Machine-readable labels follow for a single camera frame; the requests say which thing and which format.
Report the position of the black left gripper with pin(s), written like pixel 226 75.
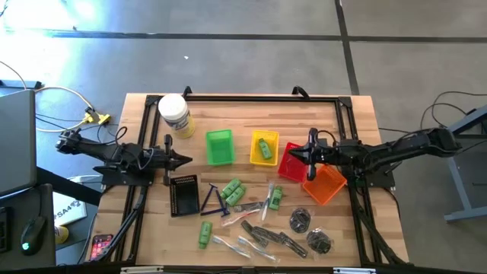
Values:
pixel 158 159

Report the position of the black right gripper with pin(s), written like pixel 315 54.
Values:
pixel 327 154

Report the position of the blue white toothbrush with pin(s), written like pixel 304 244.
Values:
pixel 230 246
pixel 256 249
pixel 267 198

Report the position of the bagged black round accessory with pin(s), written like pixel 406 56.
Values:
pixel 319 242
pixel 300 220

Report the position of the black comb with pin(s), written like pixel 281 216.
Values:
pixel 249 228
pixel 293 245
pixel 268 234
pixel 247 208

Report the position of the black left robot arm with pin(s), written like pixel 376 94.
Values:
pixel 99 150

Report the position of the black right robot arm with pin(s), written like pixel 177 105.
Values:
pixel 399 150

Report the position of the red plastic basket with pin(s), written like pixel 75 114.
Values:
pixel 291 169

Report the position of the orange plastic basket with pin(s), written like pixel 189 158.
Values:
pixel 323 186

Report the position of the black plastic basket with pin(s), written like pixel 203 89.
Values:
pixel 184 198

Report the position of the green plastic basket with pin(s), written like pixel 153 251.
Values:
pixel 220 148

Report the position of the yellow plastic basket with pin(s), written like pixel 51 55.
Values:
pixel 256 156

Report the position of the yellow white wipes canister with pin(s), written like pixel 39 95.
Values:
pixel 173 110

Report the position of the white power adapter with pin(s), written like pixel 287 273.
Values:
pixel 81 179

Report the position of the black diagonal beam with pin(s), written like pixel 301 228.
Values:
pixel 68 186

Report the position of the smartphone with red screen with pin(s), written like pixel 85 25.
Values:
pixel 100 246

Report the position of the white printed box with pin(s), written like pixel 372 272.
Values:
pixel 68 213

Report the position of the yellow round object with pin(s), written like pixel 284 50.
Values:
pixel 62 234

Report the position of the grey metal stand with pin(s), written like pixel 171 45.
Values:
pixel 458 179

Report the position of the grey laptop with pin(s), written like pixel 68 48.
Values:
pixel 17 141

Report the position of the black computer mouse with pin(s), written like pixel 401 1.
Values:
pixel 32 236

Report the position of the dark side desk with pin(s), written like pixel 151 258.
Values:
pixel 42 260

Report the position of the black floor bar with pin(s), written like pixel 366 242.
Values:
pixel 19 83

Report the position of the black aluminium table frame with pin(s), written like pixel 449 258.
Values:
pixel 266 98

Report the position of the silver bracket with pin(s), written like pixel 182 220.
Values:
pixel 141 270
pixel 354 271

